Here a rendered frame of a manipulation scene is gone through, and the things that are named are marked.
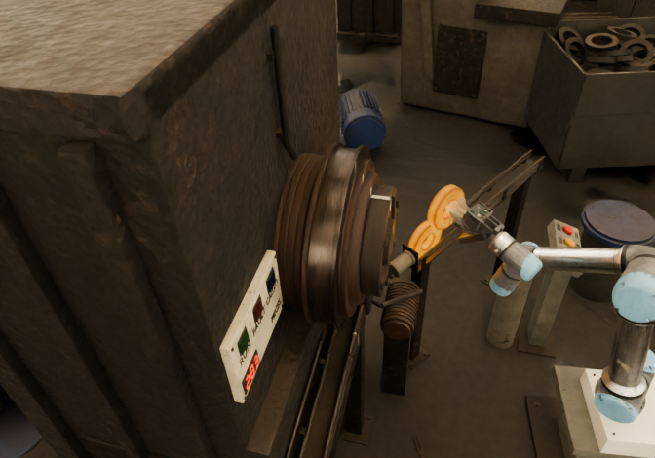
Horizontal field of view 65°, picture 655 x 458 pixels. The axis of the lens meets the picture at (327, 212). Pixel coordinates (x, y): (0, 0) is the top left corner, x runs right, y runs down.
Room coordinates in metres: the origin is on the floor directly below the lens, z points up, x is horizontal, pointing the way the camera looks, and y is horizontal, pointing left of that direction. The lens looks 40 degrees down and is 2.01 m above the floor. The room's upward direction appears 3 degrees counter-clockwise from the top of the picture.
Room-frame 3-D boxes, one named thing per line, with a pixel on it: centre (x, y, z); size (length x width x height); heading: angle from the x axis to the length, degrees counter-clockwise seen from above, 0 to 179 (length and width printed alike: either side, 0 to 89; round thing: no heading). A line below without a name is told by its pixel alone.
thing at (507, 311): (1.43, -0.77, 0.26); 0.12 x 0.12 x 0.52
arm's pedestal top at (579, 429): (0.90, -0.95, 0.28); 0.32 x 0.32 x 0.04; 81
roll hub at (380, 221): (0.95, -0.13, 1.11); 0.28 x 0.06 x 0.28; 164
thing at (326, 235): (0.98, -0.04, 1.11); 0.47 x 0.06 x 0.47; 164
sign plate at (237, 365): (0.68, 0.16, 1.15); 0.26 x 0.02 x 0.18; 164
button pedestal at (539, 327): (1.43, -0.93, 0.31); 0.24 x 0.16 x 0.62; 164
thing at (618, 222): (1.74, -1.33, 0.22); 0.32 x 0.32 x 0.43
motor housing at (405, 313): (1.26, -0.26, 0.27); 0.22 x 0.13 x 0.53; 164
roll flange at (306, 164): (1.00, 0.04, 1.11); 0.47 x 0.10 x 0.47; 164
